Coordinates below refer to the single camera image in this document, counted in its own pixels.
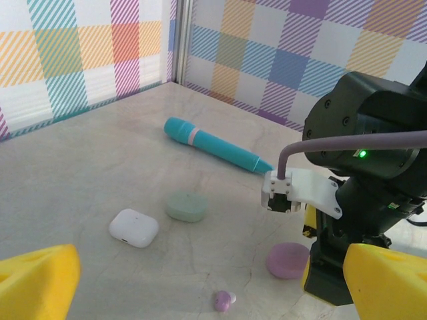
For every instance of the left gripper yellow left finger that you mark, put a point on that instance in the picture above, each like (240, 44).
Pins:
(36, 286)

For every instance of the teal marker pen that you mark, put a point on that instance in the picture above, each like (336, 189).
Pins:
(213, 143)

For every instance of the mint green earbud charging case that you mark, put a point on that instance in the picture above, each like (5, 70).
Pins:
(187, 206)

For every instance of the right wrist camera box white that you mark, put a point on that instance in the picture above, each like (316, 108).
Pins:
(310, 190)

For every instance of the purple earbud charging case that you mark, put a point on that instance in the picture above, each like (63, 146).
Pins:
(287, 260)

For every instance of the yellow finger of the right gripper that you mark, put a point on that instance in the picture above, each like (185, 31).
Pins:
(305, 275)
(308, 220)

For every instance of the aluminium frame post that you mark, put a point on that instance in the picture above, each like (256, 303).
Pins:
(181, 40)

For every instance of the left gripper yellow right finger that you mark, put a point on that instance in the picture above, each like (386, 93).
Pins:
(390, 286)

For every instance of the white earbud charging case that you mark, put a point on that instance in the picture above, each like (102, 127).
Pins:
(133, 228)

